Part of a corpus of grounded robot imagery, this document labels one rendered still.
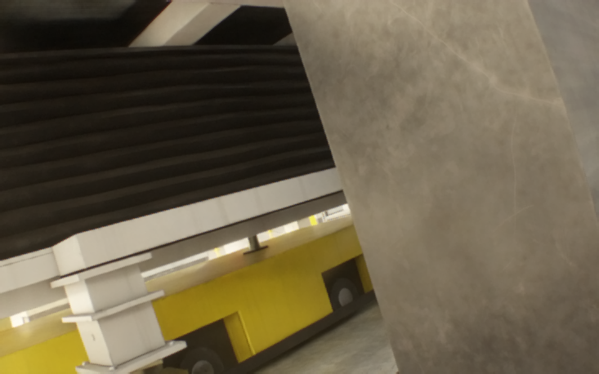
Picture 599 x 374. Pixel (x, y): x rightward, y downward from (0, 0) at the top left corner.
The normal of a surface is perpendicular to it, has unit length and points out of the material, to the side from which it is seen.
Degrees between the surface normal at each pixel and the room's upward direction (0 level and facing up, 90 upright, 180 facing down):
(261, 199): 90
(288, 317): 90
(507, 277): 90
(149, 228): 90
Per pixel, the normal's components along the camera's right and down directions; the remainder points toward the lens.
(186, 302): 0.69, -0.22
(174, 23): -0.66, 0.19
